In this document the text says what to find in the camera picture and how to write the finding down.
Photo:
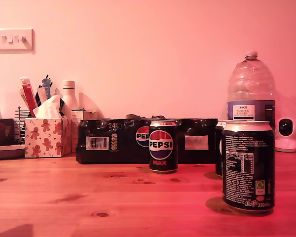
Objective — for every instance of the white wall switch plate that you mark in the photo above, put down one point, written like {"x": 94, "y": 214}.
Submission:
{"x": 14, "y": 47}

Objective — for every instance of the white insulated bottle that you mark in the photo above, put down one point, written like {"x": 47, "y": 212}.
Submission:
{"x": 69, "y": 96}

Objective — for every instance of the small white round camera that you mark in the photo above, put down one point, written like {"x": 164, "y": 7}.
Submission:
{"x": 286, "y": 133}

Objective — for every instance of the white paper tissue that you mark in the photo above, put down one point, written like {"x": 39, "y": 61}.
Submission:
{"x": 48, "y": 107}

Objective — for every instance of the gingerbread print tissue box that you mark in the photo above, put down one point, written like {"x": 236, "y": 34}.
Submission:
{"x": 48, "y": 138}

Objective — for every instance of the large clear water bottle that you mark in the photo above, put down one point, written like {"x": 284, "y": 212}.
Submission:
{"x": 251, "y": 81}

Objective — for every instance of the red and white packet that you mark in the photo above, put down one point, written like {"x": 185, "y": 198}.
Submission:
{"x": 28, "y": 96}

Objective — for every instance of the grey plate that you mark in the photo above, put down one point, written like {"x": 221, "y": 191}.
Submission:
{"x": 5, "y": 151}

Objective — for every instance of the blue black straw bundle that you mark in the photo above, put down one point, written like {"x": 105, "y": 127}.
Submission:
{"x": 46, "y": 84}

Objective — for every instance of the black Pepsi Max multipack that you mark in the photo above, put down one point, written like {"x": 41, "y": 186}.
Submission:
{"x": 113, "y": 153}

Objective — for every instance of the black Pepsi Max can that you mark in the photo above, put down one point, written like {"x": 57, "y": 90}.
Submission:
{"x": 246, "y": 160}
{"x": 162, "y": 158}
{"x": 218, "y": 153}

